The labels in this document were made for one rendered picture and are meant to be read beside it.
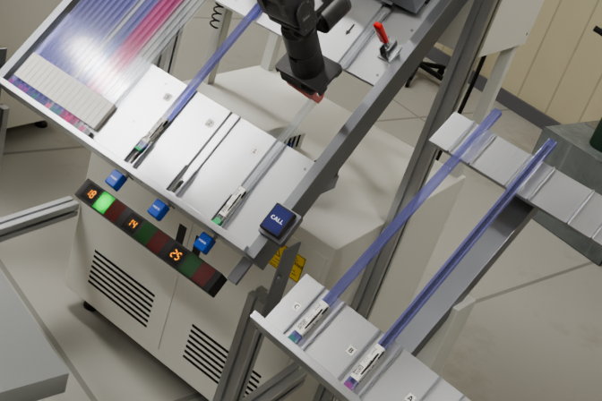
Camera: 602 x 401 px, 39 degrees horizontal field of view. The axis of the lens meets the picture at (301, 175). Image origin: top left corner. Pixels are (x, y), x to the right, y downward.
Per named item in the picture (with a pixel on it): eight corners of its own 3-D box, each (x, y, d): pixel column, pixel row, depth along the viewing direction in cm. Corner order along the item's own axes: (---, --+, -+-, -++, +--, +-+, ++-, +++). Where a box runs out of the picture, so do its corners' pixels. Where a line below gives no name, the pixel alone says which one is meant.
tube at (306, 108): (219, 227, 146) (217, 226, 145) (213, 224, 147) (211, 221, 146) (386, 14, 158) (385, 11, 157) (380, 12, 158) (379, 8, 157)
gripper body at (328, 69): (298, 46, 149) (291, 20, 143) (344, 72, 145) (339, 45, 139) (275, 72, 147) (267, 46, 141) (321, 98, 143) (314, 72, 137)
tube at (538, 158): (349, 394, 119) (348, 392, 118) (342, 388, 119) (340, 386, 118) (556, 146, 133) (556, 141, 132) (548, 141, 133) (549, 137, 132)
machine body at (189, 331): (255, 463, 199) (336, 250, 171) (59, 302, 227) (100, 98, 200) (388, 354, 250) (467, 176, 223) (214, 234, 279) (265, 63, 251)
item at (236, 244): (253, 265, 148) (243, 251, 141) (13, 98, 175) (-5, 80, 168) (258, 259, 148) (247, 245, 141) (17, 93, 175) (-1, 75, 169)
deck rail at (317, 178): (262, 270, 147) (253, 259, 141) (253, 264, 148) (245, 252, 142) (486, -25, 162) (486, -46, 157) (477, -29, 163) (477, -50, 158)
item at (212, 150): (254, 254, 146) (249, 248, 143) (11, 87, 173) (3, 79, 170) (319, 169, 150) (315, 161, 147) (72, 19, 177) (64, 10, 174)
